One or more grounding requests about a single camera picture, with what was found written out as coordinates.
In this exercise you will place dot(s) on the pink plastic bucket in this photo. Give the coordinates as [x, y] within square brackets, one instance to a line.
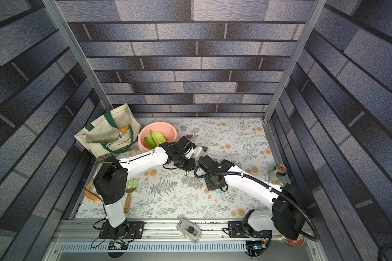
[161, 132]

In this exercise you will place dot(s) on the cream canvas tote bag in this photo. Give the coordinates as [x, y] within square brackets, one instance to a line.
[110, 134]

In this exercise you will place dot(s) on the round red gold tin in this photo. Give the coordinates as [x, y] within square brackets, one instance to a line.
[293, 243]

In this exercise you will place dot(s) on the green shovel brown handle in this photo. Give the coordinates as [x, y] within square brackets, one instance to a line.
[150, 137]

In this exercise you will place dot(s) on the green trowel yellow blue handle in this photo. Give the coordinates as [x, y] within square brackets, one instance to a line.
[147, 142]

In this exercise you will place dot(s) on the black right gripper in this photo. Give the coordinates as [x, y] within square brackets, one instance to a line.
[214, 182]

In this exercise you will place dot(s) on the orange tape roll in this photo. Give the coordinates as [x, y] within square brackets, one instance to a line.
[91, 192]

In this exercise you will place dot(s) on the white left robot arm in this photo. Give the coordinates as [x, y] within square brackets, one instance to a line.
[112, 179]

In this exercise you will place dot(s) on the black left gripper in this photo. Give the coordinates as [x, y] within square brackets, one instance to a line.
[190, 167]

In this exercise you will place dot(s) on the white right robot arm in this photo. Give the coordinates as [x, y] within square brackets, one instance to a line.
[288, 216]

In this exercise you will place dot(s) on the green hand rake wooden handle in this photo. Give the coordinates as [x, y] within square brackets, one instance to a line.
[131, 187]

